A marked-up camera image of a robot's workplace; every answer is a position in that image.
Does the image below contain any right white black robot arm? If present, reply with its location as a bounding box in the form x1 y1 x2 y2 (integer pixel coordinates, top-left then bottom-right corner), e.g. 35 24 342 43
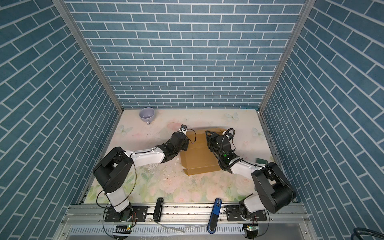
206 128 296 219

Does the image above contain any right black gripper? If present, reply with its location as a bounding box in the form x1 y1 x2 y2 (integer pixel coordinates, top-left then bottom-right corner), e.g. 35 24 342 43
206 130 224 161

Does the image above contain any black marker pen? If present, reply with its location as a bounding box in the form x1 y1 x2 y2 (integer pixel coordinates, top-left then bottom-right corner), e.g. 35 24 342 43
153 198 164 223

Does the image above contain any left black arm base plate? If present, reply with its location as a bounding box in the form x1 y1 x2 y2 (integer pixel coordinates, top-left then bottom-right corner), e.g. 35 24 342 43
104 205 148 223

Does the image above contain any left aluminium corner post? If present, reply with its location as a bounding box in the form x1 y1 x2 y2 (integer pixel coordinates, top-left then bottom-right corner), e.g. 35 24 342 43
52 0 124 114

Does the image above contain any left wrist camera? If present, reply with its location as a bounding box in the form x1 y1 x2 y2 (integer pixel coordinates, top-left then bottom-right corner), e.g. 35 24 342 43
179 125 188 134

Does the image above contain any right aluminium corner post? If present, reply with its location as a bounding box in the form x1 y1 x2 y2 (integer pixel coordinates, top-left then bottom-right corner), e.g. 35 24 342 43
259 0 316 114

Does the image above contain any brown cardboard paper box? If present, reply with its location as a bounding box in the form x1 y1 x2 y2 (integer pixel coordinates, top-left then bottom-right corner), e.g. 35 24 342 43
180 128 225 176

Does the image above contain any blue black stapler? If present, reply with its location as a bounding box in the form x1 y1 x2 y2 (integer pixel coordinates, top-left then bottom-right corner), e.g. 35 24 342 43
207 198 222 234

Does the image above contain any dark green phone case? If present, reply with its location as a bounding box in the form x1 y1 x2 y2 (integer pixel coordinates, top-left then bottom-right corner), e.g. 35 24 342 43
256 158 268 165

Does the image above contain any black cable bottom right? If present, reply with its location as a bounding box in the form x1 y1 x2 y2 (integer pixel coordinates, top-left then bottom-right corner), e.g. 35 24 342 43
350 227 384 240

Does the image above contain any aluminium corner post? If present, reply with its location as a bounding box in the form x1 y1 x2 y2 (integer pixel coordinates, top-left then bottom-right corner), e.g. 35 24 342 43
259 0 316 114
52 0 124 114

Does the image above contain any lavender ceramic cup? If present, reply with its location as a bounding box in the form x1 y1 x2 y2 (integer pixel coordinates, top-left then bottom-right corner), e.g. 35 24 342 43
139 107 156 125

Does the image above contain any aluminium front rail frame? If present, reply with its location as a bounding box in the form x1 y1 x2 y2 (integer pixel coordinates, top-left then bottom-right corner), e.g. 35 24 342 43
53 203 317 240

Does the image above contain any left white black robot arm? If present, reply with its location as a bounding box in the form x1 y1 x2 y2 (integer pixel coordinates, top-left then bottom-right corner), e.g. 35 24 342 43
93 129 190 214

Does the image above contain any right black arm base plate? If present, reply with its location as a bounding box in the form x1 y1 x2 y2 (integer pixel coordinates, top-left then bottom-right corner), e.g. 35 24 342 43
223 205 268 222

